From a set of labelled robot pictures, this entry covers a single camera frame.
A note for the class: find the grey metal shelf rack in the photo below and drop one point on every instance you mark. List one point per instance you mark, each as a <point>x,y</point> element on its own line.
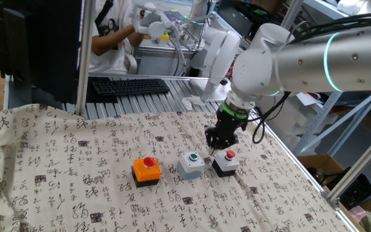
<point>328,9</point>

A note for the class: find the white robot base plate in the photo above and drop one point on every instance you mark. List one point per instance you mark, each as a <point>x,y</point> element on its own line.
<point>198,88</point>

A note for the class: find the crumpled white cloth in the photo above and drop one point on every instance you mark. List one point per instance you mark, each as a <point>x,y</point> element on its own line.
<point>193,101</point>

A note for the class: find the slim white robot arm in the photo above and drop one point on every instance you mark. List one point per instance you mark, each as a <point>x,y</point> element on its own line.
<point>198,9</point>

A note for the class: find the orange box big red button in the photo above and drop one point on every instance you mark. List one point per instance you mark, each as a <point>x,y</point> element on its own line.
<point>147,175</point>

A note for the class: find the beige calligraphy print tablecloth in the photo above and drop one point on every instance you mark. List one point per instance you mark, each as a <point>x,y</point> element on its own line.
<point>76,161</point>

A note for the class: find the black equipment case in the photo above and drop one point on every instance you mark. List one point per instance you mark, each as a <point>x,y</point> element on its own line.
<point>237,19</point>

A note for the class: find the pink packet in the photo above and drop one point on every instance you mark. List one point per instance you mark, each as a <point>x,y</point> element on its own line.
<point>357,213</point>

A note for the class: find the black plastic box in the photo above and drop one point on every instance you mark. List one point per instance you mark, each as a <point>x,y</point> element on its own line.
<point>359,193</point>

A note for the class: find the black desk mat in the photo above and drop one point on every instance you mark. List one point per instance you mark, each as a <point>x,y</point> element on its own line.
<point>101,98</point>

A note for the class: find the grey metal workbench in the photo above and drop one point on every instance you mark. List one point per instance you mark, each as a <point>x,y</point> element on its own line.
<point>159,64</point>

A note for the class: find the bare person forearm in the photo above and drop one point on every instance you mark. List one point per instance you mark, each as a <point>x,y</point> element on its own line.
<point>137,39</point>
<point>113,40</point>

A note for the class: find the black computer keyboard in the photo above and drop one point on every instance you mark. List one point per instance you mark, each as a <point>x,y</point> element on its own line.
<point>130,87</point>

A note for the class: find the bulky white robot arm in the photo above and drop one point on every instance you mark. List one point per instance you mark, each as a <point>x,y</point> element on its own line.
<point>219,54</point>

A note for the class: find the brown cardboard box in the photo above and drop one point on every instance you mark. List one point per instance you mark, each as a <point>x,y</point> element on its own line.
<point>311,161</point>

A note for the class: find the person in white t-shirt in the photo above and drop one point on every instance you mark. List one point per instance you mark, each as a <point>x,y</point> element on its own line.
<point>108,64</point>

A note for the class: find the aluminium cross bar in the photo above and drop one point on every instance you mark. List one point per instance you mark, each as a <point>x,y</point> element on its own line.
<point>172,77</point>

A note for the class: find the grey box green button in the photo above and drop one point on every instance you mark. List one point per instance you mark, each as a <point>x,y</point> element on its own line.
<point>188,169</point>

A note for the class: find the white plastic bag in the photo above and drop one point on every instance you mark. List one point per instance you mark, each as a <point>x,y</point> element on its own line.
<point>366,6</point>

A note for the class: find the white black box red button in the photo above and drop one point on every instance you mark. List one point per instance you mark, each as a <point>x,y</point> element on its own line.
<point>225,166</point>

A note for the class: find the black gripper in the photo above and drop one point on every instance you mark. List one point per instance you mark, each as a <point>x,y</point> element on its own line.
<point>230,125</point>

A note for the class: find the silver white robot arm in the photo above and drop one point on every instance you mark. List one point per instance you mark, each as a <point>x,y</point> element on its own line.
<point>317,64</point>

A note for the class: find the aluminium table frame rail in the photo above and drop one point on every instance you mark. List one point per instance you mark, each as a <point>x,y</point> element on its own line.
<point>301,168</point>

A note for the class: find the black computer monitor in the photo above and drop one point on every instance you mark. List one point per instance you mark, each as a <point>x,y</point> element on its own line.
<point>43,48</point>

